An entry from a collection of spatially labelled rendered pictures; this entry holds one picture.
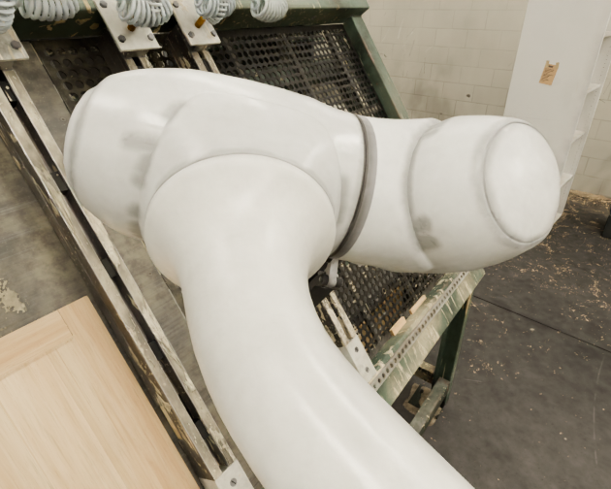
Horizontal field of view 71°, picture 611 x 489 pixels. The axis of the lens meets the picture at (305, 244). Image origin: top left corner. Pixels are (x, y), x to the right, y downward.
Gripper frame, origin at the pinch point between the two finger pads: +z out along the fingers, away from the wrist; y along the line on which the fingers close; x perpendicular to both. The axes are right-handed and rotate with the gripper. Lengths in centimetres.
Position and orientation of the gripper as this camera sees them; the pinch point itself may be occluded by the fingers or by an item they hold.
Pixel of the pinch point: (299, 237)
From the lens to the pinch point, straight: 63.1
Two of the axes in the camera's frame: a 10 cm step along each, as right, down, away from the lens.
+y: 1.7, -9.8, 1.2
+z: -3.2, 0.6, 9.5
